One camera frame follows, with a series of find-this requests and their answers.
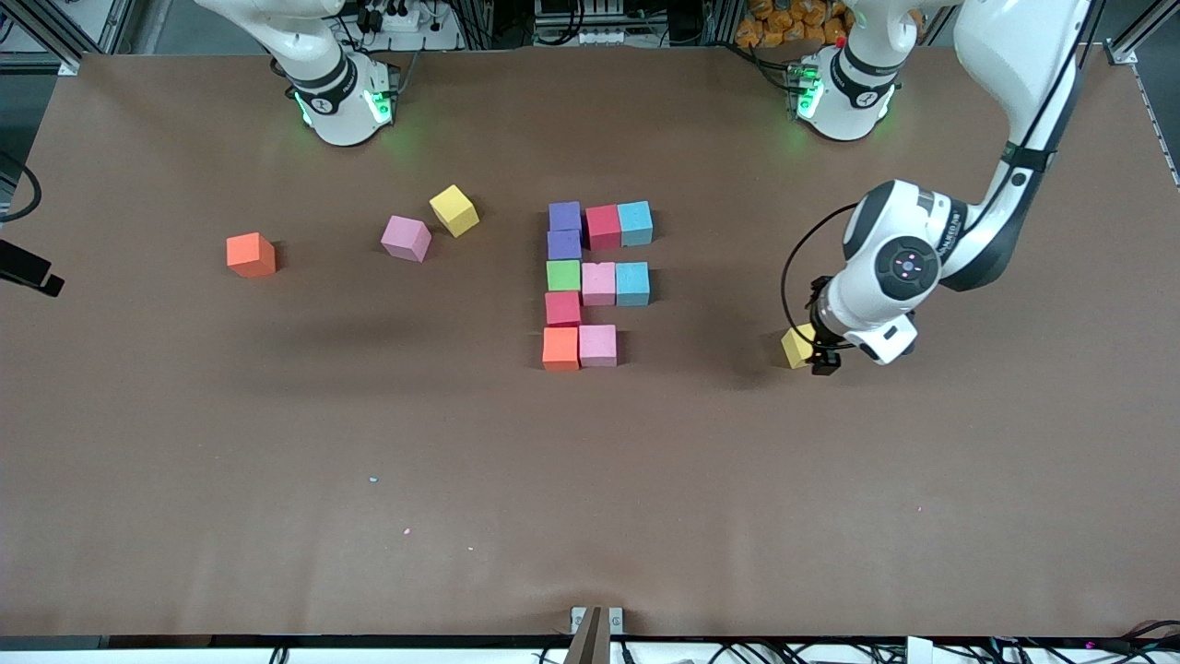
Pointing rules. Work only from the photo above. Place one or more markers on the yellow foam cube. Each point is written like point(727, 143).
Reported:
point(796, 347)
point(454, 210)

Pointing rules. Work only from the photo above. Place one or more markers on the blue foam cube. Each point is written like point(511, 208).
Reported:
point(632, 283)
point(635, 224)

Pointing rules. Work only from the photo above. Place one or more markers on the pink foam cube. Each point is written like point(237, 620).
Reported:
point(597, 346)
point(406, 238)
point(599, 283)

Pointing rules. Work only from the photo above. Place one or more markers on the red foam cube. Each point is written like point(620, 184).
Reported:
point(563, 308)
point(603, 227)

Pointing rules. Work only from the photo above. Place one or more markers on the orange foam cube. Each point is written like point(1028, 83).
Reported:
point(560, 349)
point(251, 255)

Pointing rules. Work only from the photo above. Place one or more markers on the green foam cube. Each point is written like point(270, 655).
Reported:
point(563, 275)

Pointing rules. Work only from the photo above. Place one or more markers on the purple foam cube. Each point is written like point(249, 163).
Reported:
point(564, 216)
point(563, 245)

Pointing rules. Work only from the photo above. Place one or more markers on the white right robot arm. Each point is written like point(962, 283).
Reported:
point(341, 111)

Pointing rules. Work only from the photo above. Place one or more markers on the orange plastic items pile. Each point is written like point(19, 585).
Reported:
point(784, 23)

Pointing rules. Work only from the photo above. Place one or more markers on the brown table mat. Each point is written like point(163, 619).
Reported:
point(277, 553)

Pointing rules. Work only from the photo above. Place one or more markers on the white equipment box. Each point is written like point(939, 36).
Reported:
point(599, 37)

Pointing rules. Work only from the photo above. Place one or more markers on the white power strip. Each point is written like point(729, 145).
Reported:
point(419, 39)

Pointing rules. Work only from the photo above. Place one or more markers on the aluminium frame profile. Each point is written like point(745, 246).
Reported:
point(1138, 35)
point(51, 41)

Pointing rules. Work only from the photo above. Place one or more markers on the grey metal bracket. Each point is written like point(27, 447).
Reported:
point(618, 620)

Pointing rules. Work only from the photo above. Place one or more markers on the aluminium table edge rail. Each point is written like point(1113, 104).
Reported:
point(1158, 127)

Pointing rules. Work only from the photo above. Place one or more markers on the dark camera mount post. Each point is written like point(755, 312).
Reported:
point(590, 646)

